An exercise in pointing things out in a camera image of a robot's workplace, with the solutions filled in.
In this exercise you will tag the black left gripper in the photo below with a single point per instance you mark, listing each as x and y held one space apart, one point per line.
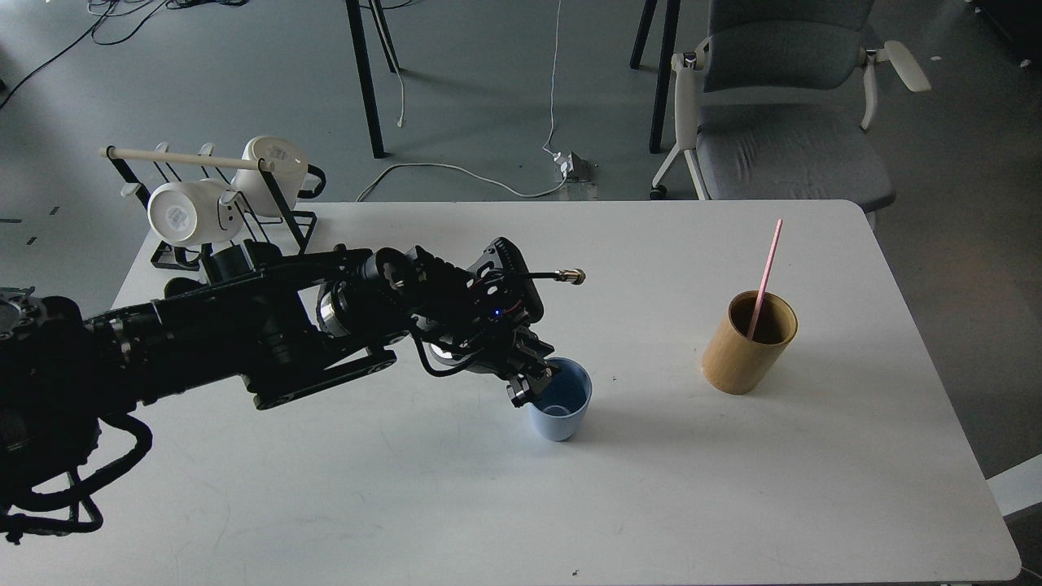
481 316

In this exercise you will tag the pink chopstick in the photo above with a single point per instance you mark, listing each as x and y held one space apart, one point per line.
764 280

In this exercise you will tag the black table leg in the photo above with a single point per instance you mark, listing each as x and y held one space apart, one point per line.
362 62
670 23

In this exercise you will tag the bamboo cylinder holder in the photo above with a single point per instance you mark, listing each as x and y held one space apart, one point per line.
734 362

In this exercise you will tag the white mug rear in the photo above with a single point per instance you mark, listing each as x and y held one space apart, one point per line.
296 178

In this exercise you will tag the grey office chair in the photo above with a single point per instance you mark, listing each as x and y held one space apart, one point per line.
782 151

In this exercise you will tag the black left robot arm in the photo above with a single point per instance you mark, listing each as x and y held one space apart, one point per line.
288 326

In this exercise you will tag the blue plastic cup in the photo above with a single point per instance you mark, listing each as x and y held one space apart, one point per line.
557 414

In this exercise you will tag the black table leg left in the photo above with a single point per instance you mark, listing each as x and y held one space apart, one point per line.
362 62

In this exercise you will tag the white mug front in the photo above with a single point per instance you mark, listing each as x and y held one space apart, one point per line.
191 213

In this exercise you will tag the white power adapter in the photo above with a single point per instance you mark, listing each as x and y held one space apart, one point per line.
572 168

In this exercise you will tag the white mug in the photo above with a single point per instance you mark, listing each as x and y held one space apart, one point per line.
296 178
191 213

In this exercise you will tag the black wire cup rack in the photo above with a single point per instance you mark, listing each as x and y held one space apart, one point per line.
143 171

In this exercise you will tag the black table leg right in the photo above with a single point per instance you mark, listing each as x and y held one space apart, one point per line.
670 23

